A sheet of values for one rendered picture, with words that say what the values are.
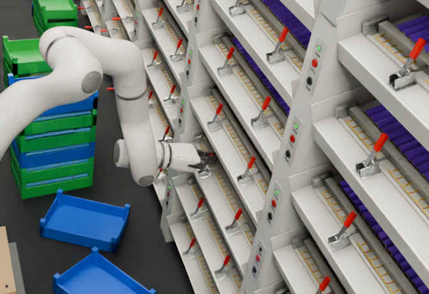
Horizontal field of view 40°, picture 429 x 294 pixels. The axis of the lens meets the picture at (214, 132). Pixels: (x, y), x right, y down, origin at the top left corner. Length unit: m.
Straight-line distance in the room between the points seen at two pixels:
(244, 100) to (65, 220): 1.09
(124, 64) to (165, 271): 1.01
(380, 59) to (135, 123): 0.81
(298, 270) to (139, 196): 1.27
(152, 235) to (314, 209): 1.20
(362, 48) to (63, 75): 0.68
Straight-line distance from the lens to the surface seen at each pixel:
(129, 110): 1.67
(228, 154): 1.77
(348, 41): 1.19
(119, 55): 1.55
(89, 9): 3.92
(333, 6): 1.20
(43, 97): 1.48
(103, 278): 2.28
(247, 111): 1.62
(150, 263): 2.34
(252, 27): 1.62
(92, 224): 2.47
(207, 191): 1.93
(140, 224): 2.49
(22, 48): 2.78
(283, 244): 1.51
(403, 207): 1.12
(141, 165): 1.73
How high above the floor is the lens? 1.72
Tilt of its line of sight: 34 degrees down
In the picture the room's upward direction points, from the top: 11 degrees clockwise
